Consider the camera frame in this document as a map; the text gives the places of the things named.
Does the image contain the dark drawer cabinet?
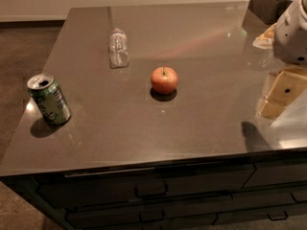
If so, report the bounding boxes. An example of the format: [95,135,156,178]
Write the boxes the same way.
[1,152,307,230]

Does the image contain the dark box with snacks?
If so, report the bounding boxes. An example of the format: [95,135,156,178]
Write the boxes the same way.
[248,0,307,25]

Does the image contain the green soda can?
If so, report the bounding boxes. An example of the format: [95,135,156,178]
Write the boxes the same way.
[27,74,71,126]

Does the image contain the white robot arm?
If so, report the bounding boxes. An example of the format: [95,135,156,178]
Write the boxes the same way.
[273,0,307,65]

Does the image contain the clear plastic water bottle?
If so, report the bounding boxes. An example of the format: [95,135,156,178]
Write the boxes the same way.
[108,29,130,69]

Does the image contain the red apple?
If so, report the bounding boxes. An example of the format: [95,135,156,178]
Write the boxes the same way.
[151,66,178,95]

